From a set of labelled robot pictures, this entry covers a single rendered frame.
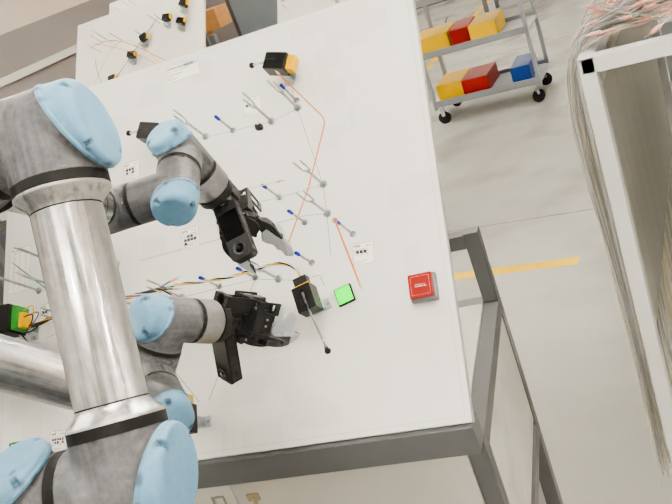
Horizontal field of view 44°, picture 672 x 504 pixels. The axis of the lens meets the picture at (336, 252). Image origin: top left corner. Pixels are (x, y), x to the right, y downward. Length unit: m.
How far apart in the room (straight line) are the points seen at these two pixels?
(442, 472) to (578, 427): 1.28
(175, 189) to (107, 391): 0.48
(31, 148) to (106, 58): 5.48
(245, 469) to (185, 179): 0.72
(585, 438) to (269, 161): 1.53
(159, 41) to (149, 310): 4.94
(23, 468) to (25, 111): 0.40
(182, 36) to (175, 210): 4.73
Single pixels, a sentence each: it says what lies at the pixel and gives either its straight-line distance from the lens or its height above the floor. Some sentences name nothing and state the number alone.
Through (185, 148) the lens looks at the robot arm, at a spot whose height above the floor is 1.55.
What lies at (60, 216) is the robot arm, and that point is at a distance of 1.00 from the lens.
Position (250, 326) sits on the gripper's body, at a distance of 1.47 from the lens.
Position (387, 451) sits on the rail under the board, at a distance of 1.73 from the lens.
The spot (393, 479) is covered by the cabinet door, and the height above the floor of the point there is 0.73.
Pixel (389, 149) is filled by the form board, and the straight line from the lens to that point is 1.86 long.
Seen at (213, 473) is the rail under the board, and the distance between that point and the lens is 1.89.
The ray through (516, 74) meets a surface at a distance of 6.56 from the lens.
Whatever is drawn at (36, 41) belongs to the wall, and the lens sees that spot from 12.32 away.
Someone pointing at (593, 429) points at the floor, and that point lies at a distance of 3.00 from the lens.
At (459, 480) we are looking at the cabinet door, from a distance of 1.80.
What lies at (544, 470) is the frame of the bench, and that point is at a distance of 2.50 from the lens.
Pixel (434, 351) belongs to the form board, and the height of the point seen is 0.98.
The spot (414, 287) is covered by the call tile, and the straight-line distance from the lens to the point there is 1.70.
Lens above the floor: 1.83
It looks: 21 degrees down
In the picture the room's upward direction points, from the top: 21 degrees counter-clockwise
